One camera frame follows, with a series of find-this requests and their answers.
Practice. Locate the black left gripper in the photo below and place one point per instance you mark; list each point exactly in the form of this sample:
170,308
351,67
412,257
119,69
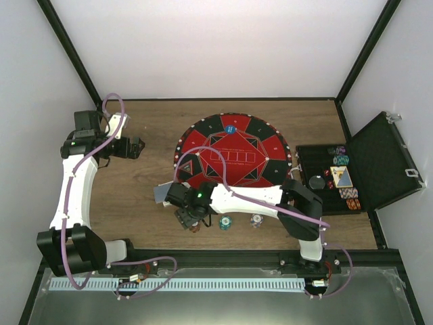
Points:
134,151

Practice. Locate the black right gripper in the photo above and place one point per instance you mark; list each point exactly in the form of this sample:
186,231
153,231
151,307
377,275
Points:
186,220

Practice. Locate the black enclosure frame post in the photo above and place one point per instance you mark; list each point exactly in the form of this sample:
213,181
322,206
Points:
59,30
367,49

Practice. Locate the teal chip row in case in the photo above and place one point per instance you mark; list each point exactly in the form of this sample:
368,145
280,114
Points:
341,160

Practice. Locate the red poker chip stack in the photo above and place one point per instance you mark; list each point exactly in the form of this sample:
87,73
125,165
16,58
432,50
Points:
195,227

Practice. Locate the round red black poker mat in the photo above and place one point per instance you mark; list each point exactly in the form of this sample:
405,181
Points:
256,155

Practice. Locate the black front mounting rail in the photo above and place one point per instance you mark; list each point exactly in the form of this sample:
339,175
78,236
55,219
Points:
286,261

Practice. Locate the blue white poker chip stack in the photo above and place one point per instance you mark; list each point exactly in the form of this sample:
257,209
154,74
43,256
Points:
256,220

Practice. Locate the orange red chip row case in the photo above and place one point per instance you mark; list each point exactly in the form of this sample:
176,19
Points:
353,204

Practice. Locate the blue backed card deck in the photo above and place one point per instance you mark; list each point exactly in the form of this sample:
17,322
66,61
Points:
161,191

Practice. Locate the black enclosure frame post left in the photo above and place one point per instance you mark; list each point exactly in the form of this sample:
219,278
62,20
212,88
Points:
59,30

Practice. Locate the blue small blind button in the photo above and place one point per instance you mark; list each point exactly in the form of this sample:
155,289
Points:
230,129

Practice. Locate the card deck in case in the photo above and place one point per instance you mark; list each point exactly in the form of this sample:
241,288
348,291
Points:
341,176

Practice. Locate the black poker chip case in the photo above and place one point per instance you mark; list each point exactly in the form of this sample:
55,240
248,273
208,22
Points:
380,166

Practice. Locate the purple chip row in case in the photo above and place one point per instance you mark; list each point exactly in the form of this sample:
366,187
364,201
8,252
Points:
341,150

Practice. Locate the light blue slotted cable duct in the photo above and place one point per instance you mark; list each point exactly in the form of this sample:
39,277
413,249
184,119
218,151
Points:
289,285

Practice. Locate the teal poker chip stack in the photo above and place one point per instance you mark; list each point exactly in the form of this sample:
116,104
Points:
225,222

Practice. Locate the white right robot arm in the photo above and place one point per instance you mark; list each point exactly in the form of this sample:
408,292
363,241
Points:
297,208

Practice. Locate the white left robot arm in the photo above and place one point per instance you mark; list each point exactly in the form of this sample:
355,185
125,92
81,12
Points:
70,246

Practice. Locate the black enclosure frame post right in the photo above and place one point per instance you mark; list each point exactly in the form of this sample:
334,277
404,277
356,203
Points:
367,49

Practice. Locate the black round dealer button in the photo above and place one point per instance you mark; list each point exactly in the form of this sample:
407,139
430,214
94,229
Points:
316,182

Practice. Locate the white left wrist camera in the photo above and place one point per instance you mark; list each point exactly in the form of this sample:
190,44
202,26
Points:
116,124

